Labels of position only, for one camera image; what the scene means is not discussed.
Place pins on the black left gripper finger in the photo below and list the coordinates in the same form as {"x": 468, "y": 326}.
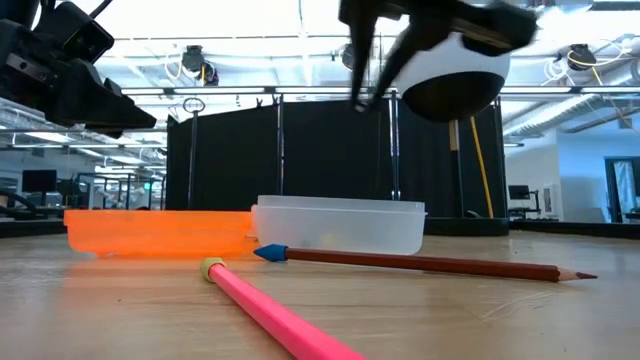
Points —
{"x": 110, "y": 112}

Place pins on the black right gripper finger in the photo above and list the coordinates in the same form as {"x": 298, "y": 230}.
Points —
{"x": 361, "y": 55}
{"x": 400, "y": 57}

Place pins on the orange perforated box lid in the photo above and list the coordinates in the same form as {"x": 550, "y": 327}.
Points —
{"x": 150, "y": 232}

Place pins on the clear plastic supply box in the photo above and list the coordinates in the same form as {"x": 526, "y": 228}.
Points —
{"x": 340, "y": 225}

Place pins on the brown pencil with blue cap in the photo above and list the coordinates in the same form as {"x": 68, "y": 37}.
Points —
{"x": 425, "y": 262}

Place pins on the pink pencil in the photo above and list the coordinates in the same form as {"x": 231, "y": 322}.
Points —
{"x": 270, "y": 312}

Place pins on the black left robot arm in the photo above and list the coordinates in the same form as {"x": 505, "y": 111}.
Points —
{"x": 15, "y": 10}

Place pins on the black monitor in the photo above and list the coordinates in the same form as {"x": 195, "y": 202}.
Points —
{"x": 519, "y": 192}
{"x": 39, "y": 181}

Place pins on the black hanging device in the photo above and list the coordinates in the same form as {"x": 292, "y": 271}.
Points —
{"x": 581, "y": 56}
{"x": 195, "y": 60}

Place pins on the black partition screen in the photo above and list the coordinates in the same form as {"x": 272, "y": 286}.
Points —
{"x": 325, "y": 150}

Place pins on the dark framed doorway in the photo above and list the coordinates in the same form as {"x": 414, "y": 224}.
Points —
{"x": 611, "y": 190}

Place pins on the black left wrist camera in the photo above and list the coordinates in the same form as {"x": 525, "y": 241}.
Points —
{"x": 80, "y": 35}

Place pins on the overhead metal rail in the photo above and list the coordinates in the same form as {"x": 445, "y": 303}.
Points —
{"x": 225, "y": 89}

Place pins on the black aluminium table frame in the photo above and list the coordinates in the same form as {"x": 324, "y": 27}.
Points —
{"x": 575, "y": 230}

